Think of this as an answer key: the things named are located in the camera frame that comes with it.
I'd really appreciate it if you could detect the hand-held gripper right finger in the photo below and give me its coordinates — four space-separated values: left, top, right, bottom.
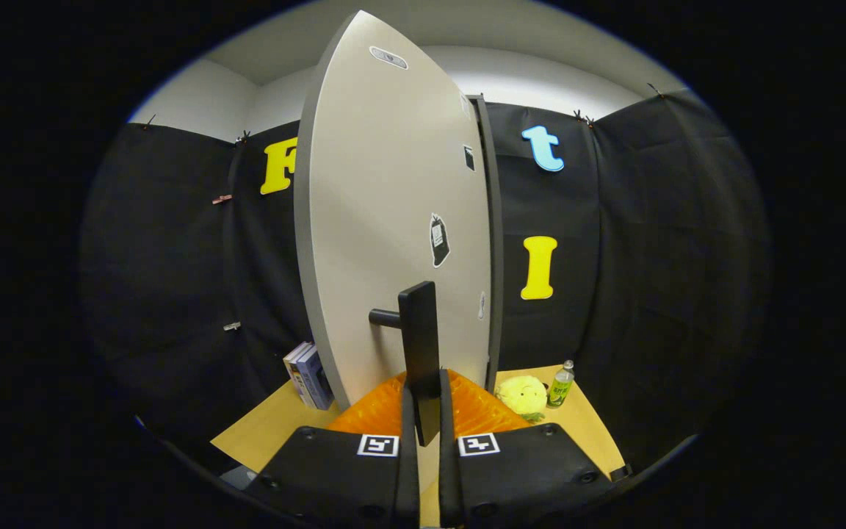
438 369 633 529

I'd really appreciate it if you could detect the beige shoe cabinet door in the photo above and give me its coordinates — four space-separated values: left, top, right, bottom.
293 9 494 412

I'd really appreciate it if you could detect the black door handle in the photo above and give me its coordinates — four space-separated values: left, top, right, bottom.
369 281 444 447

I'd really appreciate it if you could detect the blue book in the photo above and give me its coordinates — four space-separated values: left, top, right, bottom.
297 345 336 411

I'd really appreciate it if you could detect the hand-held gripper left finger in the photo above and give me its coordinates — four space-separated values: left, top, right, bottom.
243 371 422 529

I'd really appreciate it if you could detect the white book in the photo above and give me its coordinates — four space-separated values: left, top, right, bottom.
283 342 317 409

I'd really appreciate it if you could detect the grey shoe cabinet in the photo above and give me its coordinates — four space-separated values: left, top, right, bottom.
467 93 506 377

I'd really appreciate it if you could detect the green drink bottle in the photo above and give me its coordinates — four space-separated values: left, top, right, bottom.
546 360 576 409

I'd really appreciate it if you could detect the black backdrop cloth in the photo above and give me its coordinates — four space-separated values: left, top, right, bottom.
78 88 773 471

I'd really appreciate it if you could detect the yellow plush toy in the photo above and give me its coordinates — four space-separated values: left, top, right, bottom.
495 375 549 424

